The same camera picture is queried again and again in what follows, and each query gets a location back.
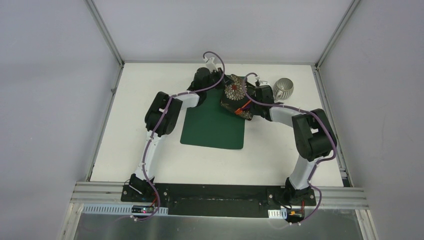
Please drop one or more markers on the grey ribbed mug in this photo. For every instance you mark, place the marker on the grey ribbed mug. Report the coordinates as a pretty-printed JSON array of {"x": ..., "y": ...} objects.
[{"x": 283, "y": 89}]

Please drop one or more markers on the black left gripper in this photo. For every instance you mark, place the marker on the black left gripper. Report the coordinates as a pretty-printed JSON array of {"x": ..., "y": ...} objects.
[{"x": 219, "y": 78}]

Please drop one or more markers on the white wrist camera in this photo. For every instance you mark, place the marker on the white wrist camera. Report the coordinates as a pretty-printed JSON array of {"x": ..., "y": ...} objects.
[
  {"x": 210, "y": 64},
  {"x": 259, "y": 82}
]

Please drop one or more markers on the aluminium frame rail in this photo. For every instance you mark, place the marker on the aluminium frame rail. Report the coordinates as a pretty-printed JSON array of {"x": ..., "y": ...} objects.
[{"x": 347, "y": 197}]

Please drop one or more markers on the right electronics board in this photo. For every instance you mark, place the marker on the right electronics board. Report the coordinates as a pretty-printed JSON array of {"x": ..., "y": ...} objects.
[{"x": 295, "y": 214}]

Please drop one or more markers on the black floral square plate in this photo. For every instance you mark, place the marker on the black floral square plate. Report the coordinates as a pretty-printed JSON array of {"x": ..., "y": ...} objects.
[{"x": 234, "y": 97}]

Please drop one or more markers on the left electronics board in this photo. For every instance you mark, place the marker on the left electronics board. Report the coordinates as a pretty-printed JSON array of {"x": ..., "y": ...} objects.
[{"x": 142, "y": 209}]

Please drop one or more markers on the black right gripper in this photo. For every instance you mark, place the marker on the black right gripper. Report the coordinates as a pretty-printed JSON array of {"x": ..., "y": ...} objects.
[{"x": 253, "y": 112}]

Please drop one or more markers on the electronics board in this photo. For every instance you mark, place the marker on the electronics board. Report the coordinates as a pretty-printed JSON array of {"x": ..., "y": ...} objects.
[
  {"x": 142, "y": 209},
  {"x": 295, "y": 214}
]

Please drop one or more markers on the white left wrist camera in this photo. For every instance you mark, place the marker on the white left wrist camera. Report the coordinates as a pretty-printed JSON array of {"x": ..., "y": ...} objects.
[{"x": 210, "y": 64}]

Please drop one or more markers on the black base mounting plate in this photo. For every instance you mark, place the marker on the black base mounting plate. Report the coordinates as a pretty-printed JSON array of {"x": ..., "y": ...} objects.
[{"x": 208, "y": 200}]

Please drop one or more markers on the purple metallic fork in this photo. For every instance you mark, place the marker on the purple metallic fork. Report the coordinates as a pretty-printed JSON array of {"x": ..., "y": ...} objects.
[{"x": 244, "y": 107}]

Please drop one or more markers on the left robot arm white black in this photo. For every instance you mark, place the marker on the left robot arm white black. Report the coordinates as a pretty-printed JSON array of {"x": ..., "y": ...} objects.
[{"x": 161, "y": 119}]

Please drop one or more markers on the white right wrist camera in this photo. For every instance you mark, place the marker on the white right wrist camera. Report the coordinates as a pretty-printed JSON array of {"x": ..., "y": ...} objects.
[{"x": 259, "y": 82}]

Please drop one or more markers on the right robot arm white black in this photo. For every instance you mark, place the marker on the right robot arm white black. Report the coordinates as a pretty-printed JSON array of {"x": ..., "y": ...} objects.
[{"x": 314, "y": 138}]

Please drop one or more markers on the green placemat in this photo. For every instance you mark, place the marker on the green placemat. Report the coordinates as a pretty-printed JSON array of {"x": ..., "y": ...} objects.
[{"x": 211, "y": 125}]

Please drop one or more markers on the orange plastic fork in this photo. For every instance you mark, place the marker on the orange plastic fork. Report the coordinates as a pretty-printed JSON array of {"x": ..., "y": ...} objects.
[{"x": 237, "y": 113}]

